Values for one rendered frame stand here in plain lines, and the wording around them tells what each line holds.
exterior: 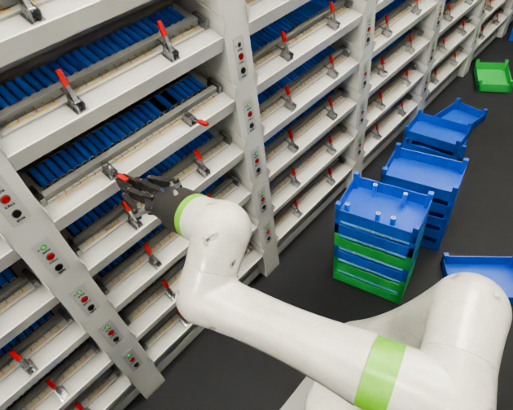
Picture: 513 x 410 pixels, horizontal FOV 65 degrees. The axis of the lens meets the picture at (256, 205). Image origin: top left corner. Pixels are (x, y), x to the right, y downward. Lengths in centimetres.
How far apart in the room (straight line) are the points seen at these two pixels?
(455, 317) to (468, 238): 144
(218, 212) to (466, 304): 42
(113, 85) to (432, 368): 85
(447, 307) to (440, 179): 122
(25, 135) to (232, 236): 49
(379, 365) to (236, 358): 113
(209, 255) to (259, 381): 103
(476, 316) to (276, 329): 31
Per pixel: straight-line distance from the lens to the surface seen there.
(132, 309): 147
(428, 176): 190
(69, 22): 93
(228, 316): 71
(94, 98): 100
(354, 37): 179
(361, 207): 161
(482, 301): 73
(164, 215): 81
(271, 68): 138
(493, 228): 222
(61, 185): 106
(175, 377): 176
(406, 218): 159
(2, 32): 90
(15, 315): 118
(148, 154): 111
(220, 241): 70
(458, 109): 295
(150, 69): 106
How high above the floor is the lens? 156
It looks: 45 degrees down
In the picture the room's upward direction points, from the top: 10 degrees counter-clockwise
